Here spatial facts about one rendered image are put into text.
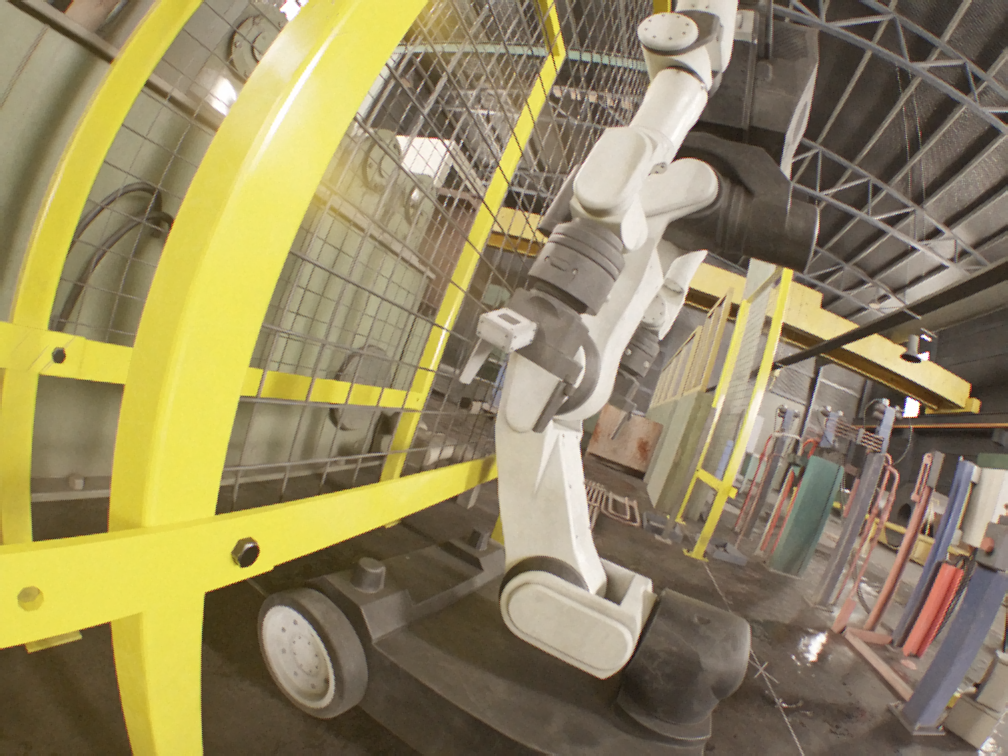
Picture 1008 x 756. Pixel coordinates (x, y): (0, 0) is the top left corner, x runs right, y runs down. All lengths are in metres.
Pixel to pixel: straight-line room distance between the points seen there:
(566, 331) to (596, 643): 0.41
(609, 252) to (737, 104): 0.41
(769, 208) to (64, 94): 1.22
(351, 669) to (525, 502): 0.35
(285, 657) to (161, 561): 0.50
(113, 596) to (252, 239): 0.19
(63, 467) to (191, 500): 0.93
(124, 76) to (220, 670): 0.81
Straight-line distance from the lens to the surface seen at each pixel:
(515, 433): 0.61
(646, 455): 5.23
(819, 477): 3.06
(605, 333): 0.63
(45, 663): 0.76
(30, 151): 1.00
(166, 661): 0.32
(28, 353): 0.60
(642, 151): 0.48
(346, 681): 0.62
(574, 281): 0.44
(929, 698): 1.71
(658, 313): 0.85
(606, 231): 0.47
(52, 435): 1.13
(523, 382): 0.60
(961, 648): 1.66
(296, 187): 0.23
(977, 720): 1.86
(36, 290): 0.59
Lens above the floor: 0.57
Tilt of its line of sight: level
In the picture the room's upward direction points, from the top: 20 degrees clockwise
